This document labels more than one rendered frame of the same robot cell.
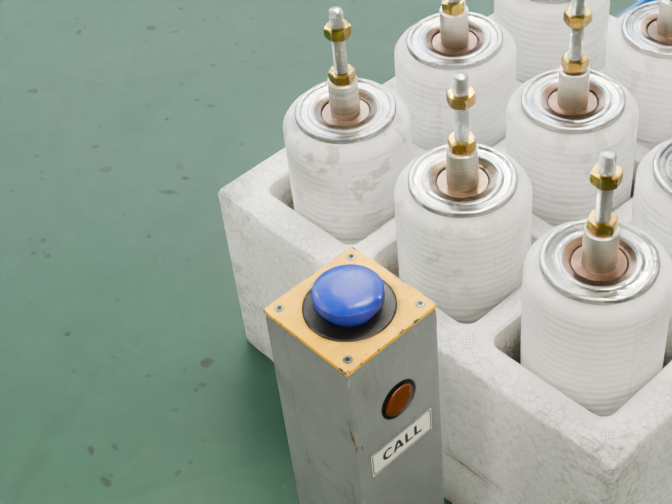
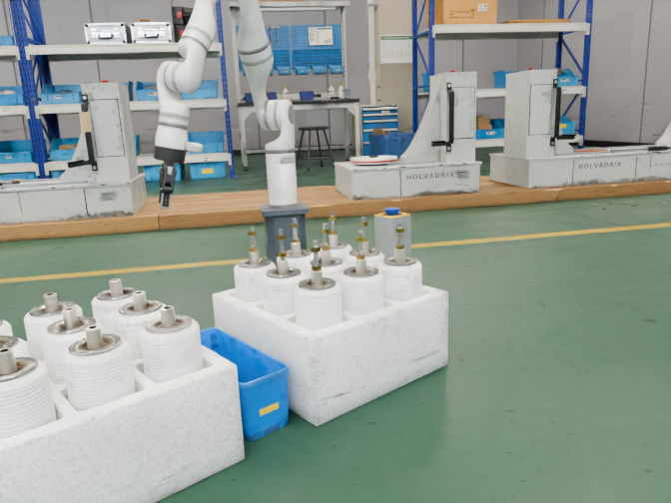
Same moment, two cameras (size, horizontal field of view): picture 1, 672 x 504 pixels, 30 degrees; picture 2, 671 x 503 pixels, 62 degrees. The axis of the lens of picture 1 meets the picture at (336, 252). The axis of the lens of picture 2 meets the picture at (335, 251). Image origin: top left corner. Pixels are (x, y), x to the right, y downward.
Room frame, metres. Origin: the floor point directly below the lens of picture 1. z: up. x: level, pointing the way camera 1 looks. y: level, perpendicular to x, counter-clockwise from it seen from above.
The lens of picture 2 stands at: (1.94, -0.18, 0.58)
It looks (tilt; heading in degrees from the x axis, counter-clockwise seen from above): 14 degrees down; 179
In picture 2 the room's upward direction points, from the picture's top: 2 degrees counter-clockwise
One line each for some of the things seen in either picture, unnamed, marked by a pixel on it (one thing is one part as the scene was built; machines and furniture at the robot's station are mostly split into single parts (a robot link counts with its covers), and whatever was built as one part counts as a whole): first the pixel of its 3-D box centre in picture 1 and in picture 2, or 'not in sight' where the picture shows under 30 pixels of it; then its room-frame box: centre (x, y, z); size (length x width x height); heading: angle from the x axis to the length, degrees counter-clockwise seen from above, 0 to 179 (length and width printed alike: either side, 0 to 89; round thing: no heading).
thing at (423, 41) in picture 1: (454, 40); (360, 271); (0.82, -0.11, 0.25); 0.08 x 0.08 x 0.01
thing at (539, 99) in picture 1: (572, 101); (326, 262); (0.72, -0.18, 0.25); 0.08 x 0.08 x 0.01
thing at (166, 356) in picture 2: not in sight; (175, 375); (1.08, -0.45, 0.16); 0.10 x 0.10 x 0.18
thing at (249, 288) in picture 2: not in sight; (257, 300); (0.70, -0.35, 0.16); 0.10 x 0.10 x 0.18
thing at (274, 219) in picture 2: not in sight; (286, 251); (0.18, -0.32, 0.15); 0.15 x 0.15 x 0.30; 9
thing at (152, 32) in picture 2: not in sight; (153, 35); (-3.94, -1.82, 1.42); 0.43 x 0.37 x 0.19; 12
